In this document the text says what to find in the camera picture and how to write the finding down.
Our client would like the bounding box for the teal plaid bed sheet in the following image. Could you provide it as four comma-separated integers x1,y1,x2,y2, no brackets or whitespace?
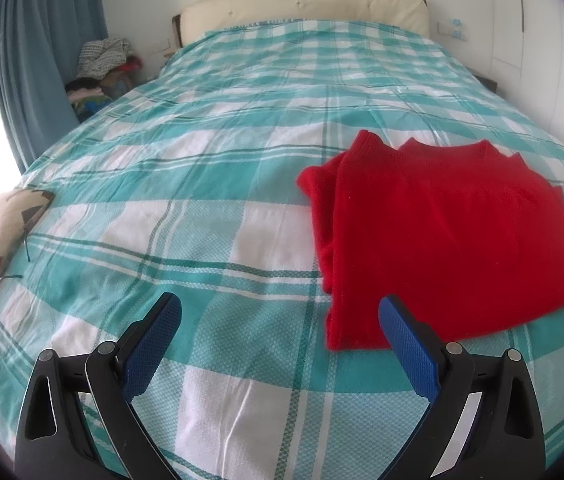
0,19,564,480

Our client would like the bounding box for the pile of clothes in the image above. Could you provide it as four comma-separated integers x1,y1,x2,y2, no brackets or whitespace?
65,38,143,124

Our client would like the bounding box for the black cable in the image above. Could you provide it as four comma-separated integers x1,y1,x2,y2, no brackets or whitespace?
0,224,32,286

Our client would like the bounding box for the red sweater with white rabbit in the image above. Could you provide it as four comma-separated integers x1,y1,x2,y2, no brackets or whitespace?
296,130,564,352

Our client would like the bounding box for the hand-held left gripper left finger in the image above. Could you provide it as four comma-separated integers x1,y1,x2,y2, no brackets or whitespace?
15,292,183,480

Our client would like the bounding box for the cream padded headboard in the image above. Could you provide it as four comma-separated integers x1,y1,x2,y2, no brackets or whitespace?
172,0,431,50

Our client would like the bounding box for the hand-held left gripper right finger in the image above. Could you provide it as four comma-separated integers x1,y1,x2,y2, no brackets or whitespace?
379,294,547,480

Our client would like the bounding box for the wall socket panel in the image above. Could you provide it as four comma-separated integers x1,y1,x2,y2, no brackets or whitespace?
438,19,468,41

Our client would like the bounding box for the blue curtain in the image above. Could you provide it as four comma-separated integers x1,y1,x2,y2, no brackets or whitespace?
0,0,109,175

